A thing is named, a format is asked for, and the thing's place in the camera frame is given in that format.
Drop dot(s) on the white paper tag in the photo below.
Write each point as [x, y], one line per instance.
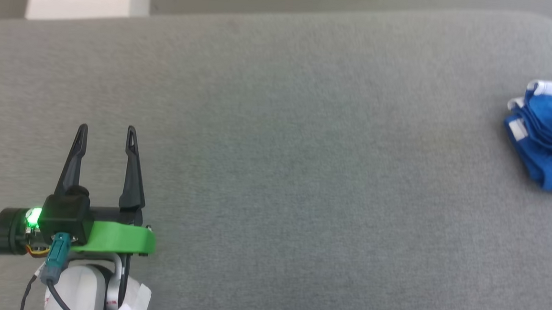
[135, 300]

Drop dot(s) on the blue Lakers jersey shirt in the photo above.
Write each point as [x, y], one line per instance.
[550, 138]

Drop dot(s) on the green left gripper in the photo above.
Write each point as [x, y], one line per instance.
[117, 239]

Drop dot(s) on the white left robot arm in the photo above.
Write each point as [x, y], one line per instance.
[85, 292]

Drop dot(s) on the grey fabric sofa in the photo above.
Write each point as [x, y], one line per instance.
[305, 152]

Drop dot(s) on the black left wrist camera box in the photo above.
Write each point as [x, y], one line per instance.
[66, 214]

